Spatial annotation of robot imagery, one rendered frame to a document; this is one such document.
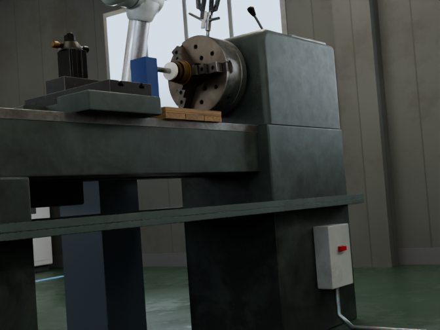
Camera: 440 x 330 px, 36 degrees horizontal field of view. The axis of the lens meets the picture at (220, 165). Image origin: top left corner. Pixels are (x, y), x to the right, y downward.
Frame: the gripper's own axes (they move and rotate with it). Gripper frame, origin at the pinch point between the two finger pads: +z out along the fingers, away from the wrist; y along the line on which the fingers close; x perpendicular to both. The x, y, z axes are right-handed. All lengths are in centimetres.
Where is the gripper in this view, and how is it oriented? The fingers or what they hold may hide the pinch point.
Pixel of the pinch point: (205, 20)
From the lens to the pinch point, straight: 279.7
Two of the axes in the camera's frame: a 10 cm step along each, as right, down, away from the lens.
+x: 4.0, 1.2, -9.1
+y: -9.1, -0.5, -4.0
